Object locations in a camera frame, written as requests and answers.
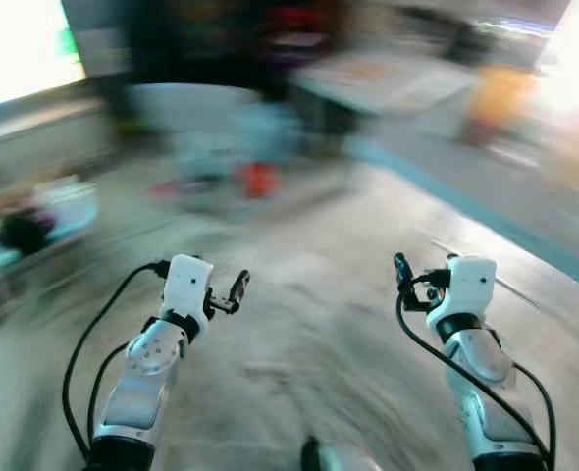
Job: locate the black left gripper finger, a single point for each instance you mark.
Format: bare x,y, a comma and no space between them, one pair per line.
239,286

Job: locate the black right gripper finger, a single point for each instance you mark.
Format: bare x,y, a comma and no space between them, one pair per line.
402,271

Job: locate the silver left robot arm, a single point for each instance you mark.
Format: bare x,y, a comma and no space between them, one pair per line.
147,378

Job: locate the small red object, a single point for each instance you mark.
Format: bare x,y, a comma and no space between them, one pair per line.
258,180

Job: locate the grey table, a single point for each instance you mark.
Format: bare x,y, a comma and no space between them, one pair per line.
388,83

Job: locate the grey robot right leg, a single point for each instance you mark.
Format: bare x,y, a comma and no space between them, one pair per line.
334,459

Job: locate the orange bag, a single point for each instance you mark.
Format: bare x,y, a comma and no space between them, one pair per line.
500,98

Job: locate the small black object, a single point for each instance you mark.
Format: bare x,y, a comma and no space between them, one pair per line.
25,234

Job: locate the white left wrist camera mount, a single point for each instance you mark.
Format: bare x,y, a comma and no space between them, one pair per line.
186,289

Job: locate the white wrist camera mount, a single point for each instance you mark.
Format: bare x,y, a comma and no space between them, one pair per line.
186,289
464,289

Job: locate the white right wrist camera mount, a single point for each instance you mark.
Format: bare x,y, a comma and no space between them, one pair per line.
464,289

